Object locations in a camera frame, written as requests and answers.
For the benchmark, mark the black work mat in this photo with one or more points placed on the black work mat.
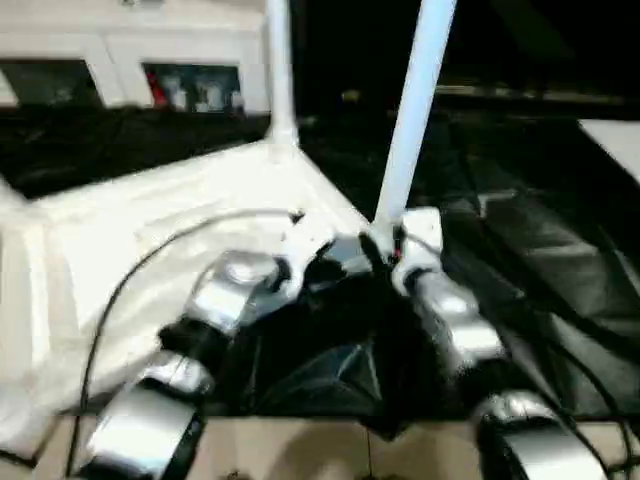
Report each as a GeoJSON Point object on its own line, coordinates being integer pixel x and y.
{"type": "Point", "coordinates": [525, 250]}

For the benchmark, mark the black case with gold label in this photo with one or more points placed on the black case with gold label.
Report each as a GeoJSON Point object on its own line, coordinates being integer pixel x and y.
{"type": "Point", "coordinates": [350, 50]}

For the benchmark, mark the white plastic table top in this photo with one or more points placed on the white plastic table top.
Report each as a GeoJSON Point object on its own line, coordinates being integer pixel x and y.
{"type": "Point", "coordinates": [125, 240]}

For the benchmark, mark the white glass-door cabinet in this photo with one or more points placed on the white glass-door cabinet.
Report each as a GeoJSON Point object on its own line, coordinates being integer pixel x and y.
{"type": "Point", "coordinates": [125, 50]}

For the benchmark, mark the dark metal rod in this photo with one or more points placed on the dark metal rod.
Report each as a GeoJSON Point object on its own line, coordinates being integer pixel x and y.
{"type": "Point", "coordinates": [525, 95]}

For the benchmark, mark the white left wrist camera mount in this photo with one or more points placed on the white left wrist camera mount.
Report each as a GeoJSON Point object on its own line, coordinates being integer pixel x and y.
{"type": "Point", "coordinates": [300, 250]}

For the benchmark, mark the white flat board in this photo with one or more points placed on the white flat board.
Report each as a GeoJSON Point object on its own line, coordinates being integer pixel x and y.
{"type": "Point", "coordinates": [615, 145]}

